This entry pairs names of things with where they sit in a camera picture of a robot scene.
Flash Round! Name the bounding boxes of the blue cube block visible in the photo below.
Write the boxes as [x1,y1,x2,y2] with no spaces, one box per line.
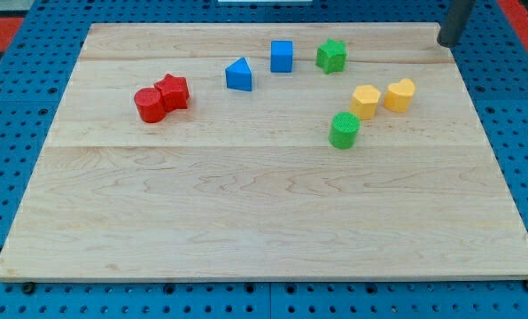
[270,40,293,73]

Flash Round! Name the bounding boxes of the red star block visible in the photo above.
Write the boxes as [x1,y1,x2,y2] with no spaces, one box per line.
[154,74,190,113]

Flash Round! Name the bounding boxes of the green star block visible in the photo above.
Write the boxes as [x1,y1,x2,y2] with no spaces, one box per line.
[315,38,347,74]

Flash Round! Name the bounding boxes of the light wooden board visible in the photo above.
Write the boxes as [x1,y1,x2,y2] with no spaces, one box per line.
[0,22,528,283]

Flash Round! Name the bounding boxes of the green cylinder block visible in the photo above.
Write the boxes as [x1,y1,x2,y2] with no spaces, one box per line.
[328,112,361,149]

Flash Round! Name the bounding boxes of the blue triangular prism block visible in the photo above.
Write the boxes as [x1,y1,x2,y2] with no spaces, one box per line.
[225,58,252,91]

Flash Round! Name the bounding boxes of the yellow pentagon block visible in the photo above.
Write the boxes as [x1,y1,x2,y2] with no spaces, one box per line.
[349,85,381,120]

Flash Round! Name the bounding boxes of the red cylinder block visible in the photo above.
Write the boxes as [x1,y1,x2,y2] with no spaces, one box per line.
[134,87,167,123]

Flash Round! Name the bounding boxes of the yellow heart block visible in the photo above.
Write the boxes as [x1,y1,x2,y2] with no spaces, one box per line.
[383,78,415,113]

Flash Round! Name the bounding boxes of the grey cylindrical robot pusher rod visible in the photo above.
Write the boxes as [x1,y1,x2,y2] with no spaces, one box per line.
[437,0,476,48]

